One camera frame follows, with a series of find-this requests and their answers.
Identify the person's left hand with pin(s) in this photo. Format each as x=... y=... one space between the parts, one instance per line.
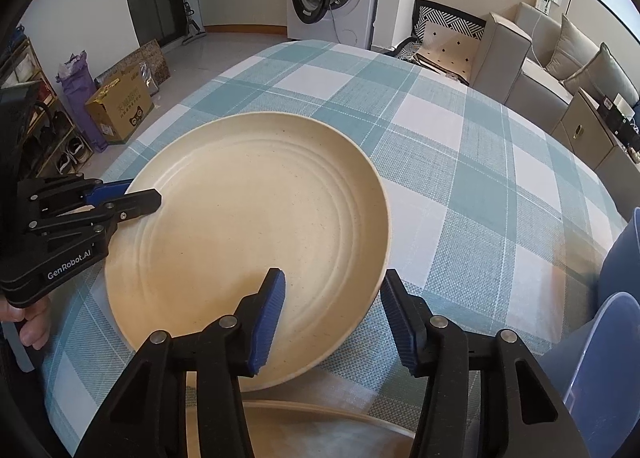
x=36 y=323

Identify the purple bag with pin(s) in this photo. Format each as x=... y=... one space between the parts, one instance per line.
x=80 y=98

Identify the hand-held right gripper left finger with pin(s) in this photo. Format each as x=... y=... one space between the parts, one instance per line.
x=267 y=318

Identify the metal shoe rack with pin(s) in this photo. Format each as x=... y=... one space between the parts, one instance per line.
x=45 y=133

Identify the grey sofa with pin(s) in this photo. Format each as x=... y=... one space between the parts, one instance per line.
x=505 y=58

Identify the brown patterned carton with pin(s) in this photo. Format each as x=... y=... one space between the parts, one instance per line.
x=152 y=55

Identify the black box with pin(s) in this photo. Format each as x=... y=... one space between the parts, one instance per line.
x=617 y=118

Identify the cream plate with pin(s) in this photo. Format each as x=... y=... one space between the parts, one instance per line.
x=320 y=433
x=240 y=218

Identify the floor mop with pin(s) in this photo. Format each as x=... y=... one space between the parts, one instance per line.
x=192 y=30

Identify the cream dotted cushion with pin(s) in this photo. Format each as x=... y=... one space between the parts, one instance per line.
x=447 y=50

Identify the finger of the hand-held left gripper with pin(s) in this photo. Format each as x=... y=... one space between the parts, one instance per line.
x=142 y=203
x=107 y=192

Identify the beige side cabinet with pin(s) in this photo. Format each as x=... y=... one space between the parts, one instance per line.
x=580 y=133

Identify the cardboard box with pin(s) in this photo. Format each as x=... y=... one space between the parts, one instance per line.
x=120 y=108

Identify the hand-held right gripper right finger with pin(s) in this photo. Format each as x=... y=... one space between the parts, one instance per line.
x=402 y=323

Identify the grey cushion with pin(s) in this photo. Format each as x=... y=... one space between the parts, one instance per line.
x=602 y=75
x=572 y=45

